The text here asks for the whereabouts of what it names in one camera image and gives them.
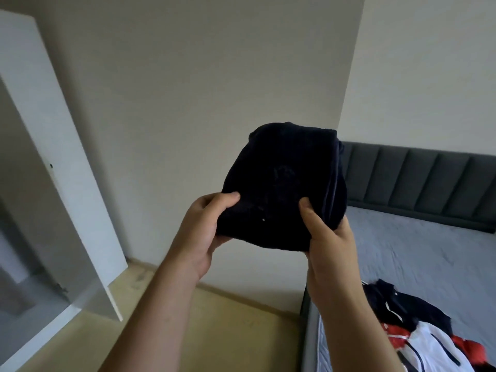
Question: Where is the person's left hand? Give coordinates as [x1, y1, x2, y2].
[167, 191, 241, 280]

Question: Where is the person's right hand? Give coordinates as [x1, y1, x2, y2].
[298, 197, 364, 306]

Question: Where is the dark navy garment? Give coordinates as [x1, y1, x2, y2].
[215, 122, 348, 252]

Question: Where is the person's right forearm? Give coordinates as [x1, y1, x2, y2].
[315, 283, 405, 372]

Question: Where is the person's left forearm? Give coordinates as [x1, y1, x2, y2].
[99, 253, 202, 372]

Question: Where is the grey upholstered bed headboard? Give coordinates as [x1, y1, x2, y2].
[339, 142, 496, 234]

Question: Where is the dark navy jacket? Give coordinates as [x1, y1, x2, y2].
[362, 279, 453, 337]

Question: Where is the white wardrobe door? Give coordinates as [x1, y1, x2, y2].
[0, 10, 128, 322]

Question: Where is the white garment with dark stripe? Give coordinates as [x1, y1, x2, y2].
[399, 321, 475, 372]

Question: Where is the red garment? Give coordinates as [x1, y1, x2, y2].
[382, 323, 488, 366]

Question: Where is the white wardrobe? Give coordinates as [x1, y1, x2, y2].
[0, 75, 105, 372]

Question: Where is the grey bed frame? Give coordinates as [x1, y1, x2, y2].
[298, 284, 320, 372]

